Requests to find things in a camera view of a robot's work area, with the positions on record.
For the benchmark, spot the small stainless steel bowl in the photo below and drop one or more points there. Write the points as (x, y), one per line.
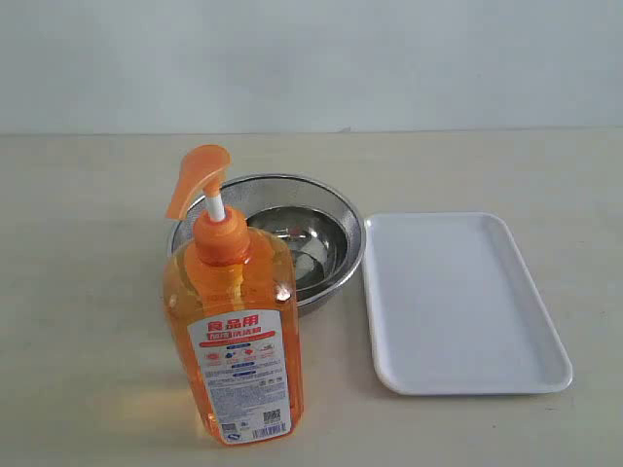
(317, 243)

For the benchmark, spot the orange soap pump bottle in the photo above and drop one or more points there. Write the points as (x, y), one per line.
(247, 386)

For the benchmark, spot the steel mesh strainer basket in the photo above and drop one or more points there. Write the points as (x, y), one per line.
(340, 214)

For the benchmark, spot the white rectangular plastic tray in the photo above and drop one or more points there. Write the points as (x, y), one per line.
(453, 309)

